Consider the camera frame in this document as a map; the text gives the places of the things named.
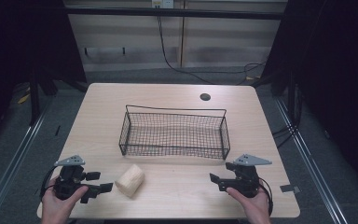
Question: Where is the black metal stand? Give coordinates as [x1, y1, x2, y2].
[27, 68, 59, 127]
[286, 71, 303, 126]

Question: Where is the black wire mesh basket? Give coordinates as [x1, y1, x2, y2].
[118, 105, 231, 161]

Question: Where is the white wall socket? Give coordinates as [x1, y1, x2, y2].
[151, 0, 175, 9]

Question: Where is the grey tape piece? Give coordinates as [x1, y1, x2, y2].
[280, 184, 302, 194]

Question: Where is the black horizontal metal bar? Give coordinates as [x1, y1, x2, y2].
[64, 7, 285, 21]

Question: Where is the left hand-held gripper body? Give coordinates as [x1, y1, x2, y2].
[53, 154, 90, 202]

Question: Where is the black floor cable bundle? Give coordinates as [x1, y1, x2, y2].
[271, 118, 303, 149]

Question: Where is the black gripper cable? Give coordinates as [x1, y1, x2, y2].
[258, 176, 275, 217]
[39, 165, 61, 201]

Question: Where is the dark curtain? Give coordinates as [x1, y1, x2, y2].
[261, 0, 358, 200]
[0, 0, 87, 150]

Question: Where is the black looped floor cable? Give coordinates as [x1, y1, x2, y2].
[195, 62, 267, 86]

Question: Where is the person's left hand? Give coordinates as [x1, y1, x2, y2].
[40, 176, 90, 224]

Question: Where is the metal floor rail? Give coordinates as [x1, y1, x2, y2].
[0, 102, 54, 224]
[274, 97, 350, 224]

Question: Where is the black hanging wall cable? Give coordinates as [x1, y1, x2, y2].
[157, 15, 216, 85]

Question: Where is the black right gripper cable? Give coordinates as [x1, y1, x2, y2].
[258, 176, 275, 217]

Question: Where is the person's right hand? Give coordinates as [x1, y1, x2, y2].
[226, 186, 273, 224]

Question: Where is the beige bread loaf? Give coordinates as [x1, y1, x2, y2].
[115, 163, 145, 199]

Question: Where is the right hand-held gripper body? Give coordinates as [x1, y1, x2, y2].
[218, 153, 273, 199]

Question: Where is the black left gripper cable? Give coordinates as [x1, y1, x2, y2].
[39, 165, 61, 201]

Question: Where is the yellow tape strip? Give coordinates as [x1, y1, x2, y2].
[17, 92, 32, 105]

